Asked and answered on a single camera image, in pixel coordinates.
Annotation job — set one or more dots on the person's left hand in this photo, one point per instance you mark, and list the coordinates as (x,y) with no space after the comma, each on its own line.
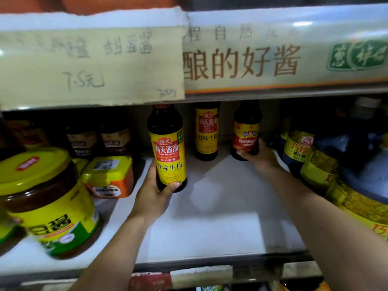
(151,200)

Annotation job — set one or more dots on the person's right hand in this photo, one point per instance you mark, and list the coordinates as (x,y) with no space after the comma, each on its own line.
(266,160)

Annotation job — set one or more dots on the red-cap soy sauce bottle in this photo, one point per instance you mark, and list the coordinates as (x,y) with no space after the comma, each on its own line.
(246,133)

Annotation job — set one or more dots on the yellow label soy sauce bottle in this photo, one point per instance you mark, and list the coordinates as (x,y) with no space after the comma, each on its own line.
(27,134)
(206,130)
(166,142)

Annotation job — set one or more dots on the vinegar bottle red cap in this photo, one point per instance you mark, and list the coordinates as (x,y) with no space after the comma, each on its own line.
(82,142)
(116,140)

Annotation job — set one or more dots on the person's left forearm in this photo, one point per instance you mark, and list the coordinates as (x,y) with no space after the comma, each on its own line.
(112,257)

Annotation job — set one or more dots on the person's right forearm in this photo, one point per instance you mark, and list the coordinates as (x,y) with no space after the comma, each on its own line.
(333,233)

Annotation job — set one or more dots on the row of olive label bottles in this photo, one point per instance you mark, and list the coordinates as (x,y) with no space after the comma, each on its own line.
(318,166)

